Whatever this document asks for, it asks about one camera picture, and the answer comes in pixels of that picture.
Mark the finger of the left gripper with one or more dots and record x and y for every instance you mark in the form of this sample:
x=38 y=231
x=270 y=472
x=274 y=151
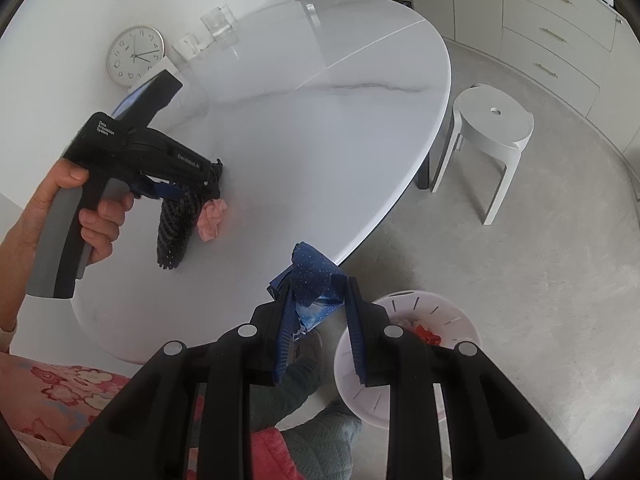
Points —
x=146 y=187
x=211 y=188

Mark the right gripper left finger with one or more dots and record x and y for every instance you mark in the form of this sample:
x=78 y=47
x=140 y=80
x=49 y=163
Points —
x=186 y=398

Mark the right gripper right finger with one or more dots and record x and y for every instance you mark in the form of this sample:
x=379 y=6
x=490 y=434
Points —
x=493 y=431

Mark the black foam fruit net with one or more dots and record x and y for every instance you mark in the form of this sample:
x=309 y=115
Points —
x=178 y=219

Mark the pink paper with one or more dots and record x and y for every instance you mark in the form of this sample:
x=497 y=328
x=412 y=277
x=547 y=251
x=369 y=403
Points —
x=210 y=219

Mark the red paper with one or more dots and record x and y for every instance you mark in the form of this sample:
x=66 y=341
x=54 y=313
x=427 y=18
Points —
x=426 y=335

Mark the dark blue wrapper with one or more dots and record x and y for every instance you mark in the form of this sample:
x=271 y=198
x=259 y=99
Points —
x=317 y=288

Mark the white plastic trash basket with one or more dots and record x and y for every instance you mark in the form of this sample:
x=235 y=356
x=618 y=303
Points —
x=378 y=349

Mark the person's left hand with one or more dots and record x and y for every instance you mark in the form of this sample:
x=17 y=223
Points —
x=70 y=222

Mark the pink floral jacket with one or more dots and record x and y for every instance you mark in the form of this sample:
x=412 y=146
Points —
x=48 y=407

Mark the white card stand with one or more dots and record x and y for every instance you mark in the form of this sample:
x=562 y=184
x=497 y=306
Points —
x=163 y=64

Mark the small clear glass cup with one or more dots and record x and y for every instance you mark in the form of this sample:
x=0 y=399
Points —
x=187 y=47

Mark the clear drinking glass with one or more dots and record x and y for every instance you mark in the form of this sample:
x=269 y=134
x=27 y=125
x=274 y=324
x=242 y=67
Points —
x=219 y=22

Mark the person's grey quilted legs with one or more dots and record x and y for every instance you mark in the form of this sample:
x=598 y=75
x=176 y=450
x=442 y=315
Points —
x=321 y=447

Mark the white round plastic stool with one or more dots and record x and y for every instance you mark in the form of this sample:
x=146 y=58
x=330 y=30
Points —
x=494 y=123

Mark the beige drawer cabinet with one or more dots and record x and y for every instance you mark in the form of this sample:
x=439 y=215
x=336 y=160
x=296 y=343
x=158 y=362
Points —
x=564 y=45

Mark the round white wall clock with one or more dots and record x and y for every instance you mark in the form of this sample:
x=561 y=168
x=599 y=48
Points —
x=133 y=53

